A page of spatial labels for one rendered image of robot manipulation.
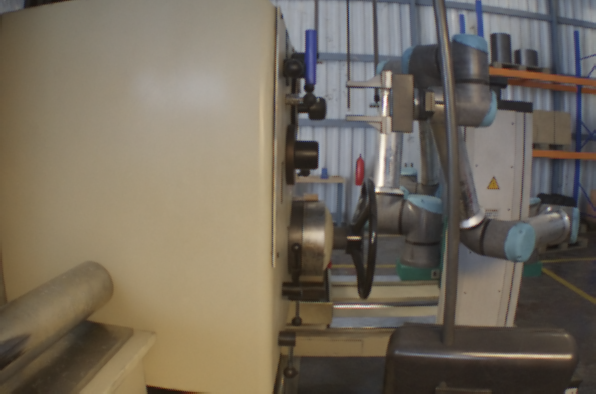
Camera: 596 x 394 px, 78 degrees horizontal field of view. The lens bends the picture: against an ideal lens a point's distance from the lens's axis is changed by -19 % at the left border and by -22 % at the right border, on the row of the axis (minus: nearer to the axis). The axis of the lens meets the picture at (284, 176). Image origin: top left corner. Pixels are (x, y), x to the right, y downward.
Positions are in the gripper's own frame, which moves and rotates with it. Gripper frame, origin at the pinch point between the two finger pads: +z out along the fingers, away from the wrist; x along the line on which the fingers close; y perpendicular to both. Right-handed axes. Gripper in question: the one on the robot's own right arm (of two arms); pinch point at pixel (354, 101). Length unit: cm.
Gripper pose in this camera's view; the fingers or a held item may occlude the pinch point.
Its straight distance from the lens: 101.5
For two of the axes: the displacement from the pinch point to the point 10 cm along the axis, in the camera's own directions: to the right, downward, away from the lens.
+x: 0.2, -10.0, -0.9
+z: -10.0, -0.2, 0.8
